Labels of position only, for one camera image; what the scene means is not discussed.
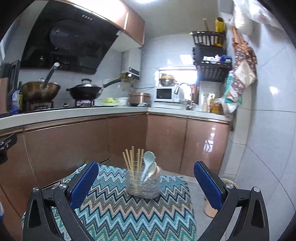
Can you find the white microwave oven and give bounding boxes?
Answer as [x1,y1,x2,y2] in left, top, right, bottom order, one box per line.
[154,86,180,103]

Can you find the white gas water heater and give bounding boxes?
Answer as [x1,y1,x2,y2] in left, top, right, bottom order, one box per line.
[121,48,142,80]

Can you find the trash bin with liner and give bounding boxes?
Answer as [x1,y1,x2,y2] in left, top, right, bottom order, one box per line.
[203,177,238,218]

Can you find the kitchen sink faucet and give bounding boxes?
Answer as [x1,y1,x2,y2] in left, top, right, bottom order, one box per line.
[174,82,193,110]

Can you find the white ceramic spoon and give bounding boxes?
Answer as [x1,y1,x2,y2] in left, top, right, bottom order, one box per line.
[144,162,157,182]

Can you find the black wok with lid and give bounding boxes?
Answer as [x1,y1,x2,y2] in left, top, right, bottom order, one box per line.
[66,78,121,100]

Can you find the yellow roll on rack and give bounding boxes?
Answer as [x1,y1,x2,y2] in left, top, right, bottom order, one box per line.
[214,17,225,47]

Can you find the bamboo chopstick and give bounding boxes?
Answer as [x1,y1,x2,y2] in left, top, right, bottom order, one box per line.
[138,149,144,173]
[122,152,132,176]
[130,146,135,171]
[136,148,140,184]
[125,149,134,177]
[129,150,134,175]

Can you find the zigzag patterned table mat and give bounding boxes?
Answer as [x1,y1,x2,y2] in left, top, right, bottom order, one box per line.
[21,162,197,241]

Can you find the white bowl on counter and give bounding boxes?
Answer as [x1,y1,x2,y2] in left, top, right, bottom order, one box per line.
[115,97,128,106]

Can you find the brass wok with handle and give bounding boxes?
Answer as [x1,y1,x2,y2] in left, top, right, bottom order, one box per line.
[21,62,61,103]

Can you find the light blue ceramic spoon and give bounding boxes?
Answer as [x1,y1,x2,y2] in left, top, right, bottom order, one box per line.
[140,151,155,181]

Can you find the gas stove top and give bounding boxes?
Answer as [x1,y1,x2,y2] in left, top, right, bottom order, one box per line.
[23,100,104,113]

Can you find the black wall dish rack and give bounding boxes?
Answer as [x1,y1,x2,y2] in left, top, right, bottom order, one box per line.
[190,31,232,83]

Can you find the brown patterned hanging apron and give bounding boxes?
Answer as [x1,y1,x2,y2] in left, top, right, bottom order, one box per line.
[227,26,257,102]

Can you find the lower copper cabinets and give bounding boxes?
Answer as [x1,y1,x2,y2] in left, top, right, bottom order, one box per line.
[1,113,229,240]

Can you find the beige pink ceramic spoon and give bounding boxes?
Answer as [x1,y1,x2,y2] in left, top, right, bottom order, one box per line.
[151,166,162,180]

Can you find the plastic bag on wall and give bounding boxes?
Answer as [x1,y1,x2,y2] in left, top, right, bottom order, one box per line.
[233,0,281,36]

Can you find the steel pot above microwave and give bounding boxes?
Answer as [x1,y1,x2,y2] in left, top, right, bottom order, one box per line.
[159,75,177,86]

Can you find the black range hood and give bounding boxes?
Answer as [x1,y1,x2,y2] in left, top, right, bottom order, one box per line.
[21,1,119,75]

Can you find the plate of green vegetables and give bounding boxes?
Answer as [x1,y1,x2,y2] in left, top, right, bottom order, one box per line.
[103,97,118,106]

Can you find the copper rice cooker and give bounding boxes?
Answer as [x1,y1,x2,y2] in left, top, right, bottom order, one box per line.
[128,92,151,106]

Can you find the orange detergent bottle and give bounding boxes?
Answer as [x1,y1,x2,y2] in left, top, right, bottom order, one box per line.
[210,99,221,114]

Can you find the wire utensil holder basket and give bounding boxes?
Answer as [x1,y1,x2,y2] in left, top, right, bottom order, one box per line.
[125,164,161,199]

